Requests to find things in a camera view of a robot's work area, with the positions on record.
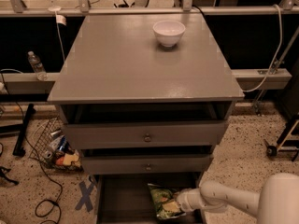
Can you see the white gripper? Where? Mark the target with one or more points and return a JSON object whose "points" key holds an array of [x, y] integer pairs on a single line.
{"points": [[186, 201]]}

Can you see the wire basket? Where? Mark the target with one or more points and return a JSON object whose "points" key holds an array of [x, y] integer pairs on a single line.
{"points": [[53, 139]]}

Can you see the grey drawer cabinet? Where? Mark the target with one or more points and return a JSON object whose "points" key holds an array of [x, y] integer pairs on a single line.
{"points": [[116, 59]]}

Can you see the metal railing frame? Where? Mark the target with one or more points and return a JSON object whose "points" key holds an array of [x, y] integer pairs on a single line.
{"points": [[275, 78]]}

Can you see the black wheeled cart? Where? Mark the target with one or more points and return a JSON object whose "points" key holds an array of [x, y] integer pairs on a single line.
{"points": [[284, 143]]}

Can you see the clear plastic water bottle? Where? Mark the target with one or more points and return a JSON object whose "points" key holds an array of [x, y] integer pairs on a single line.
{"points": [[37, 66]]}

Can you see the grey bottom drawer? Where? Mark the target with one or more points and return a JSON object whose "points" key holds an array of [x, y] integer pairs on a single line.
{"points": [[126, 199]]}

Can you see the white ceramic bowl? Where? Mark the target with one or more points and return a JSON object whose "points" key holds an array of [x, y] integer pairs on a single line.
{"points": [[168, 33]]}

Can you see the black stand leg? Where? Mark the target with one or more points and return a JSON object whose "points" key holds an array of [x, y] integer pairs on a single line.
{"points": [[18, 149]]}

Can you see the grey top drawer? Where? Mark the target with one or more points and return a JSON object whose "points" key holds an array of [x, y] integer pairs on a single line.
{"points": [[95, 126]]}

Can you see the grey drawer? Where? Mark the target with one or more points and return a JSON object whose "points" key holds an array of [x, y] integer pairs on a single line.
{"points": [[126, 199], [95, 126], [141, 160]]}

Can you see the yellow sponge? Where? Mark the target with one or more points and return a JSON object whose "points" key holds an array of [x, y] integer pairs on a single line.
{"points": [[71, 160]]}

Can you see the grey middle drawer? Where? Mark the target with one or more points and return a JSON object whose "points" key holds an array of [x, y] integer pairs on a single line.
{"points": [[141, 160]]}

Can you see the soda can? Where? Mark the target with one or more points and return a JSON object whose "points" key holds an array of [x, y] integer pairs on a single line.
{"points": [[48, 155]]}

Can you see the green jalapeno chip bag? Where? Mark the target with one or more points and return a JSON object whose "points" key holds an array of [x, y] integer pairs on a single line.
{"points": [[160, 195]]}

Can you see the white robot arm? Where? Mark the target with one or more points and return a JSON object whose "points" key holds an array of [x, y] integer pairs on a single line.
{"points": [[277, 203]]}

